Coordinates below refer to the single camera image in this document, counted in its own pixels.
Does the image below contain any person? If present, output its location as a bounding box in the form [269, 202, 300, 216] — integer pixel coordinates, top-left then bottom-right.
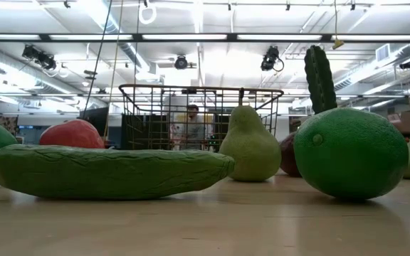
[171, 104, 209, 150]

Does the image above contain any yellow hanging tag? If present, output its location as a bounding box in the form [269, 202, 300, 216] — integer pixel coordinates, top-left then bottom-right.
[331, 0, 345, 50]

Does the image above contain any black ceiling spotlight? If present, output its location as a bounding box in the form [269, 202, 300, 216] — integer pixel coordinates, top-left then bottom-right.
[36, 52, 58, 71]
[21, 44, 39, 60]

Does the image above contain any brown cardboard box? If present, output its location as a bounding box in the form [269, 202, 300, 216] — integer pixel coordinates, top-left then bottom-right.
[386, 107, 410, 136]

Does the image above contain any green pear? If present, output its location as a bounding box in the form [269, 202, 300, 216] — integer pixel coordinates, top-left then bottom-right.
[218, 87, 283, 183]

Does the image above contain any large green lime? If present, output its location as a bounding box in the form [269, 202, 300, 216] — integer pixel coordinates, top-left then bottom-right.
[293, 107, 409, 200]

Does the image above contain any black ceiling light rail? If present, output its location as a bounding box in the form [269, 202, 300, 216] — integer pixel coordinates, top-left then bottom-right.
[0, 33, 410, 44]

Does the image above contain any green artificial cactus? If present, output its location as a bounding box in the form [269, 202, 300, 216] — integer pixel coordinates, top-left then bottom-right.
[303, 45, 338, 114]

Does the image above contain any metal wire basket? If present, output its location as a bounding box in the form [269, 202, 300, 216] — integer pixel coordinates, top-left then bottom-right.
[118, 83, 285, 151]

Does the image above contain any black monitor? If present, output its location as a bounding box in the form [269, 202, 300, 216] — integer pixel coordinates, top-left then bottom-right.
[80, 106, 110, 139]

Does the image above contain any black ceiling lamp with cable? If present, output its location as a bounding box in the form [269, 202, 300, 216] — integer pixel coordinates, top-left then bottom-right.
[260, 45, 285, 73]

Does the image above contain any white hanging ring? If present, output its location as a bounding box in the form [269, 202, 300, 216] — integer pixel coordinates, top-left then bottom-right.
[137, 0, 158, 26]

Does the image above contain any white ceiling vent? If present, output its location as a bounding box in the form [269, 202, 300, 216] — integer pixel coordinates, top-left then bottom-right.
[375, 43, 392, 63]

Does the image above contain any yellow hanging rope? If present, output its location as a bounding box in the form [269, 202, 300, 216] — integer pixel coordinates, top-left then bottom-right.
[103, 0, 125, 142]

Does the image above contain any bright red apple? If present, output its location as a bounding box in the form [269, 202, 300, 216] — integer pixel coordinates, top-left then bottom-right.
[39, 119, 105, 149]

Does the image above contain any round black ceiling lamp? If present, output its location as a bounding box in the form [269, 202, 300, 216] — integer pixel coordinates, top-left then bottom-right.
[174, 54, 189, 70]

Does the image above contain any black hanging cable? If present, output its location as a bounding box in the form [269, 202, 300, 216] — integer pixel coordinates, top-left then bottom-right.
[81, 0, 114, 120]

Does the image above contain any silver ventilation duct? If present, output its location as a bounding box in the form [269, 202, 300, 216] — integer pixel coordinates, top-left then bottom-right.
[78, 0, 156, 78]

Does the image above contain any black partition panel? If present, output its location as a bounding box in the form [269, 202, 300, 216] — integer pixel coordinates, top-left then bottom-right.
[121, 113, 172, 150]

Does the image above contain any green cucumber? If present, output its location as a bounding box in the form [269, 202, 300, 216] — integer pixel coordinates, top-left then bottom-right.
[0, 144, 236, 200]

